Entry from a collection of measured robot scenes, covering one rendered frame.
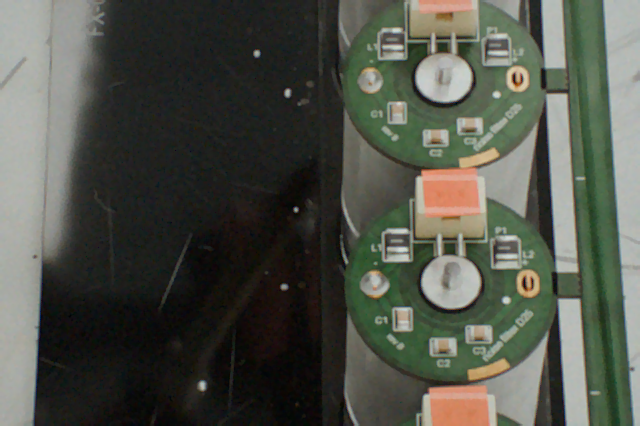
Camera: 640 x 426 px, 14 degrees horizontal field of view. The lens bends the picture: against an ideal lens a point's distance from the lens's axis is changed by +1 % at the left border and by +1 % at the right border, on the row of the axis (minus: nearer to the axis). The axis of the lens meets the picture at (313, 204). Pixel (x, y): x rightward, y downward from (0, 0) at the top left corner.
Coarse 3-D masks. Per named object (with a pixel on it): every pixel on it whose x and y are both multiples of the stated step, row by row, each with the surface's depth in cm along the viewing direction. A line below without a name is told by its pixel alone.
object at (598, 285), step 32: (576, 0) 33; (576, 32) 33; (576, 64) 33; (576, 96) 33; (608, 96) 33; (576, 128) 32; (608, 128) 32; (576, 160) 32; (608, 160) 32; (576, 192) 32; (608, 192) 32; (576, 224) 32; (608, 224) 32; (608, 256) 31; (576, 288) 31; (608, 288) 31; (608, 320) 31; (608, 352) 31; (608, 384) 31; (608, 416) 31
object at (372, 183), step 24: (432, 72) 33; (456, 72) 33; (432, 96) 32; (456, 96) 32; (360, 144) 33; (528, 144) 33; (360, 168) 33; (384, 168) 33; (408, 168) 32; (480, 168) 32; (504, 168) 33; (528, 168) 34; (360, 192) 34; (384, 192) 33; (408, 192) 33; (504, 192) 33; (360, 216) 34
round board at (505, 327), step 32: (384, 224) 32; (512, 224) 32; (352, 256) 31; (384, 256) 31; (416, 256) 31; (480, 256) 31; (512, 256) 31; (544, 256) 31; (352, 288) 31; (416, 288) 31; (512, 288) 31; (544, 288) 31; (352, 320) 31; (384, 320) 31; (416, 320) 31; (448, 320) 31; (480, 320) 31; (512, 320) 31; (544, 320) 31; (384, 352) 31; (416, 352) 31; (448, 352) 31; (480, 352) 31; (512, 352) 31; (448, 384) 31
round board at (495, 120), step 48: (480, 0) 33; (384, 48) 33; (480, 48) 33; (528, 48) 33; (384, 96) 33; (480, 96) 33; (528, 96) 33; (384, 144) 32; (432, 144) 32; (480, 144) 32
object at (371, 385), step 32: (448, 256) 31; (448, 288) 31; (480, 288) 31; (352, 352) 32; (544, 352) 32; (352, 384) 33; (384, 384) 32; (416, 384) 31; (480, 384) 31; (512, 384) 31; (352, 416) 34; (384, 416) 32; (512, 416) 32
